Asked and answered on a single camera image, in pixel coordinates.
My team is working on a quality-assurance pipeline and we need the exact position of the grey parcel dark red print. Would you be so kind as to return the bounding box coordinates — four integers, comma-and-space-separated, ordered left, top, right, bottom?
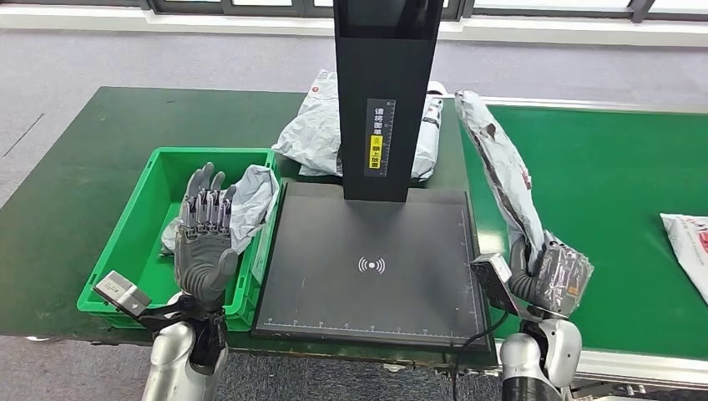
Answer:
454, 89, 554, 272

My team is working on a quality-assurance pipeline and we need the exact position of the grey parcel red dot logo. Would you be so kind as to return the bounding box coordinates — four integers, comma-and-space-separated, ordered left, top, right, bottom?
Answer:
271, 69, 344, 178

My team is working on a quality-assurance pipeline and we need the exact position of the green plastic crate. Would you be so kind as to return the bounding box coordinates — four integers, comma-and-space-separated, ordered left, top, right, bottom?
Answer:
77, 146, 283, 333

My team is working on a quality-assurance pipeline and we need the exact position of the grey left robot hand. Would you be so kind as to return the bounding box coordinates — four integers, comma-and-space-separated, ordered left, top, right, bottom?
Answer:
174, 161, 240, 306

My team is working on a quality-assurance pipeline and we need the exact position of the white parcel bright red print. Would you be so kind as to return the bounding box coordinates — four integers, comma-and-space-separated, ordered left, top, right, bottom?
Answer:
660, 212, 708, 307

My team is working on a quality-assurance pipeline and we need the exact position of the plain grey courier bag parcel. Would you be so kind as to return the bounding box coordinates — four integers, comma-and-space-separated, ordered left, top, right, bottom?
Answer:
160, 164, 281, 256

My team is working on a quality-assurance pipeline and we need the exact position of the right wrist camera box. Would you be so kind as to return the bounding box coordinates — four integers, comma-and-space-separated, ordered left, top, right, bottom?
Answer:
470, 252, 540, 323

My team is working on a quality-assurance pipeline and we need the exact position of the white parcel black label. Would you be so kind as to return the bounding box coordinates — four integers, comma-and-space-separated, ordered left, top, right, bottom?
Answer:
412, 81, 447, 183

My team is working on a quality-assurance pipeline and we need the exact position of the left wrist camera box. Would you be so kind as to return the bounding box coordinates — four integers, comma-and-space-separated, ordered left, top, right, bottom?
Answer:
93, 270, 190, 333

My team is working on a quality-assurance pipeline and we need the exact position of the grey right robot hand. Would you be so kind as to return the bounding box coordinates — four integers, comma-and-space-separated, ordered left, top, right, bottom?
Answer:
508, 232, 594, 321

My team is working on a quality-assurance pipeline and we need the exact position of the black inbound scanner machine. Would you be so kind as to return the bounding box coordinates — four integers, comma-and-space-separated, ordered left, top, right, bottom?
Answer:
251, 0, 493, 353

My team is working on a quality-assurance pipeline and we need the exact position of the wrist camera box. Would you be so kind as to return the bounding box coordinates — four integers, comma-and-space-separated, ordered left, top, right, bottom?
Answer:
470, 252, 540, 323
93, 270, 190, 333

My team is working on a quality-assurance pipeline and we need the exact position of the green conveyor belt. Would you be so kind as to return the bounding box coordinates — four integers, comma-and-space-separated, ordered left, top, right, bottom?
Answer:
453, 94, 708, 401

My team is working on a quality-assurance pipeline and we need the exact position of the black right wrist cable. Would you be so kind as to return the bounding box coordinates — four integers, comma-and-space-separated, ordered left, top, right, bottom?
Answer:
452, 309, 510, 401

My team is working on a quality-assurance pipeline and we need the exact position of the white window sill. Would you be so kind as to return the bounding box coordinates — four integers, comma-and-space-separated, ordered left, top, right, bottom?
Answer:
0, 5, 708, 48

